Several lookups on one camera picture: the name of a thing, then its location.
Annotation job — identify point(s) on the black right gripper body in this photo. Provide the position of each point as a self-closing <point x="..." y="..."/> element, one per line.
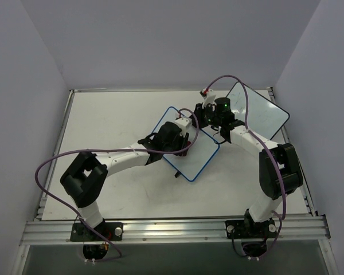
<point x="199" y="115"/>

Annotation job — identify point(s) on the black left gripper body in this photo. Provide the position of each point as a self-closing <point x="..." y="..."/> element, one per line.
<point x="185" y="142"/>

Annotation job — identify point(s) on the blue-framed whiteboard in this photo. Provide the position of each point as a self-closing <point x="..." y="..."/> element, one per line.
<point x="198" y="155"/>

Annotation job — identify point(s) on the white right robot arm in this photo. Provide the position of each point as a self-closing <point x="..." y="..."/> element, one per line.
<point x="279" y="169"/>

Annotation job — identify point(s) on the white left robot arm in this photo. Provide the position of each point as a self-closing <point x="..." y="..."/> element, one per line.
<point x="84" y="178"/>

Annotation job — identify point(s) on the black whiteboard stand foot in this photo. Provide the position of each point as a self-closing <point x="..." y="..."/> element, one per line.
<point x="177" y="174"/>

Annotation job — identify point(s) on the black-framed whiteboard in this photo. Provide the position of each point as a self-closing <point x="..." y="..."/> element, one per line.
<point x="264" y="117"/>

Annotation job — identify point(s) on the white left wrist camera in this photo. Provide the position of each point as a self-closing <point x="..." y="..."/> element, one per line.
<point x="184" y="123"/>

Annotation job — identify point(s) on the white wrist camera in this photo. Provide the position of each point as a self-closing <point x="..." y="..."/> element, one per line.
<point x="209" y="96"/>
<point x="184" y="123"/>

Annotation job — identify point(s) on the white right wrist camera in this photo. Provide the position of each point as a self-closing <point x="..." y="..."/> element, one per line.
<point x="209" y="96"/>

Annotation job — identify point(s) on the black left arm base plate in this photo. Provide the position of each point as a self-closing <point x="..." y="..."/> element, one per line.
<point x="112" y="231"/>

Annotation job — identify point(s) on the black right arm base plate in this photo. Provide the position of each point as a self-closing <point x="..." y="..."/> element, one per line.
<point x="240" y="229"/>

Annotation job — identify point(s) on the aluminium front rail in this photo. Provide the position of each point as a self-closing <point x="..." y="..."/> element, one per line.
<point x="136" y="231"/>

